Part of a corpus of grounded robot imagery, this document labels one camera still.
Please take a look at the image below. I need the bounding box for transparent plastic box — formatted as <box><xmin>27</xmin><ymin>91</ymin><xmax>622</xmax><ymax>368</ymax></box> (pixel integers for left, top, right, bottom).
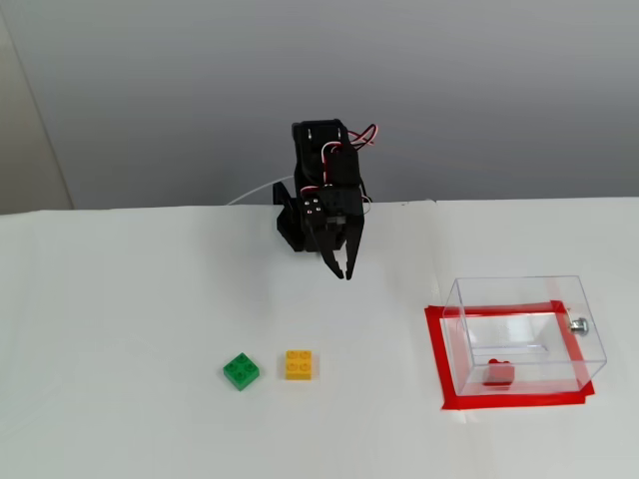
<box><xmin>441</xmin><ymin>273</ymin><xmax>609</xmax><ymax>398</ymax></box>

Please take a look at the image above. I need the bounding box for red white black servo cable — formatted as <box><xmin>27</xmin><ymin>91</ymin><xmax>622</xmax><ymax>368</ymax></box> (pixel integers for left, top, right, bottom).
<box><xmin>346</xmin><ymin>123</ymin><xmax>379</xmax><ymax>149</ymax></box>
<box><xmin>301</xmin><ymin>141</ymin><xmax>346</xmax><ymax>199</ymax></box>

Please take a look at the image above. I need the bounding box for green lego brick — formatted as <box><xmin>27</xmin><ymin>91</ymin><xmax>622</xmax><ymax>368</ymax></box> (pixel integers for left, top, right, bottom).
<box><xmin>222</xmin><ymin>351</ymin><xmax>262</xmax><ymax>392</ymax></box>

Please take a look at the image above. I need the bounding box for red tape frame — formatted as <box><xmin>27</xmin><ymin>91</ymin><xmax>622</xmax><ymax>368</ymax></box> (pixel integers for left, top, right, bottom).
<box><xmin>423</xmin><ymin>299</ymin><xmax>596</xmax><ymax>411</ymax></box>

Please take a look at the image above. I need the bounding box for silver metal knob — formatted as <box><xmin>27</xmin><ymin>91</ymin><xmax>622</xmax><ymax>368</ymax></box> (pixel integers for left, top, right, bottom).
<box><xmin>566</xmin><ymin>308</ymin><xmax>591</xmax><ymax>338</ymax></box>

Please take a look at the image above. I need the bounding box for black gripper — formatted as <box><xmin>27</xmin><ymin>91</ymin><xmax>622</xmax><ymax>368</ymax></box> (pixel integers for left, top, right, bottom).
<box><xmin>299</xmin><ymin>143</ymin><xmax>369</xmax><ymax>281</ymax></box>

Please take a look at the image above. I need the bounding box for red lego brick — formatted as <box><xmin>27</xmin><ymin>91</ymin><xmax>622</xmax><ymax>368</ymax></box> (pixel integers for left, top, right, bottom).
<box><xmin>482</xmin><ymin>357</ymin><xmax>515</xmax><ymax>390</ymax></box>

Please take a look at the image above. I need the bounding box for yellow lego brick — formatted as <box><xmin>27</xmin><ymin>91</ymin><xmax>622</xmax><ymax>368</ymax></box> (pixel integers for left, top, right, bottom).
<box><xmin>284</xmin><ymin>349</ymin><xmax>315</xmax><ymax>382</ymax></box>

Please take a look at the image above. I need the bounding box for black table clamp base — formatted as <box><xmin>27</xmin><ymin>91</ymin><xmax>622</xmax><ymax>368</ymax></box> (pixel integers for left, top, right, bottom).
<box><xmin>272</xmin><ymin>182</ymin><xmax>304</xmax><ymax>252</ymax></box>

